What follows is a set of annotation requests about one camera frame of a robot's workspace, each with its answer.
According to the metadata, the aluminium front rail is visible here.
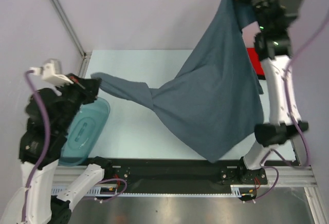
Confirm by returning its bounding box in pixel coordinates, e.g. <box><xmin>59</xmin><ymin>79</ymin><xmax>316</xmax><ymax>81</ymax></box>
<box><xmin>52</xmin><ymin>166</ymin><xmax>317</xmax><ymax>187</ymax></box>

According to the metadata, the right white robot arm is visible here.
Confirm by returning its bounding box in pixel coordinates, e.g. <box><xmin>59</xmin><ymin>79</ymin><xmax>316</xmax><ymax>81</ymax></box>
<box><xmin>236</xmin><ymin>0</ymin><xmax>309</xmax><ymax>183</ymax></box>

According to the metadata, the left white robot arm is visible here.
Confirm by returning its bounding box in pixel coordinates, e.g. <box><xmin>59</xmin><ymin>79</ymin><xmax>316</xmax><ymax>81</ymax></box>
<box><xmin>1</xmin><ymin>70</ymin><xmax>114</xmax><ymax>223</ymax></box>

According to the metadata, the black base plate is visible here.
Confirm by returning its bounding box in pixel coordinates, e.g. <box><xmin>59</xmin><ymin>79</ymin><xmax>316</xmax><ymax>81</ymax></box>
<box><xmin>110</xmin><ymin>159</ymin><xmax>268</xmax><ymax>192</ymax></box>

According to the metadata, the white slotted cable duct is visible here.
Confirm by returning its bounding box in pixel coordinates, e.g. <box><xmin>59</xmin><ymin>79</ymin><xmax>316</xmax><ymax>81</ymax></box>
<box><xmin>50</xmin><ymin>184</ymin><xmax>258</xmax><ymax>198</ymax></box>

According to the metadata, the left aluminium frame post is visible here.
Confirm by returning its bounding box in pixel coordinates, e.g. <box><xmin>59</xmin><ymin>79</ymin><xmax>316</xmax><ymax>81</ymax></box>
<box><xmin>38</xmin><ymin>0</ymin><xmax>87</xmax><ymax>57</ymax></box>

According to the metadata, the grey t shirt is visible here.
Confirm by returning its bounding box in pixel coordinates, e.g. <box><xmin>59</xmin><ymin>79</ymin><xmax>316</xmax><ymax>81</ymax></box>
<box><xmin>91</xmin><ymin>0</ymin><xmax>264</xmax><ymax>163</ymax></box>

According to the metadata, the teal transparent plastic bin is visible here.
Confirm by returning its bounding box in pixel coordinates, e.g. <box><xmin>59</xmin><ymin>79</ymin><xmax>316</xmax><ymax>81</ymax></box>
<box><xmin>59</xmin><ymin>97</ymin><xmax>111</xmax><ymax>166</ymax></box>

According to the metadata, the red folded t shirt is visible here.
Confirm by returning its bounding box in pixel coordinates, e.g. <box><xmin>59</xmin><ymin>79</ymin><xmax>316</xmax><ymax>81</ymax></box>
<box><xmin>247</xmin><ymin>48</ymin><xmax>265</xmax><ymax>75</ymax></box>

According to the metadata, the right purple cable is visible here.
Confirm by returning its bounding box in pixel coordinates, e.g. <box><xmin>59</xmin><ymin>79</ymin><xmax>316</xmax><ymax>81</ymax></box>
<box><xmin>243</xmin><ymin>10</ymin><xmax>329</xmax><ymax>204</ymax></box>

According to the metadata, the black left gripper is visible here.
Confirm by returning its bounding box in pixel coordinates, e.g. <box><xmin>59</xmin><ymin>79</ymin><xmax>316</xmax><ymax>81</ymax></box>
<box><xmin>56</xmin><ymin>71</ymin><xmax>102</xmax><ymax>131</ymax></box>

